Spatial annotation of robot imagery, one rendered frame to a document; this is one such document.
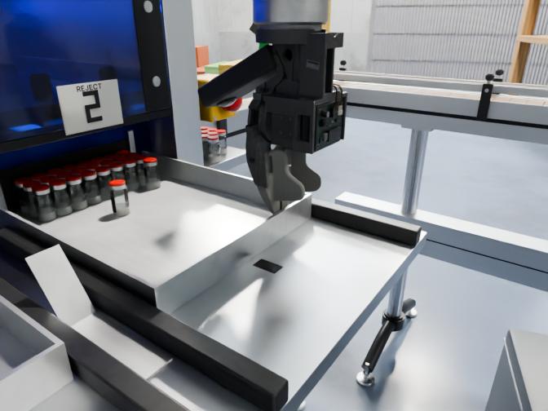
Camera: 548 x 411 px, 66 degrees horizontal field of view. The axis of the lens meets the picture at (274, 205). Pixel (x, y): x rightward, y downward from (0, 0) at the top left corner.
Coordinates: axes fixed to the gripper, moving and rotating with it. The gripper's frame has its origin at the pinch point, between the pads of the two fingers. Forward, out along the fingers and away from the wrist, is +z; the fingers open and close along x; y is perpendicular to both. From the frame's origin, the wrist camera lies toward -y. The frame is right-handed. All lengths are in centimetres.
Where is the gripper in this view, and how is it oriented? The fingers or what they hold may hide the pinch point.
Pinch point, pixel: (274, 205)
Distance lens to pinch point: 51.4
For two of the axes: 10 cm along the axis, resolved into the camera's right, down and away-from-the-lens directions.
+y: 8.1, 2.3, -5.3
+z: 0.0, 9.1, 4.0
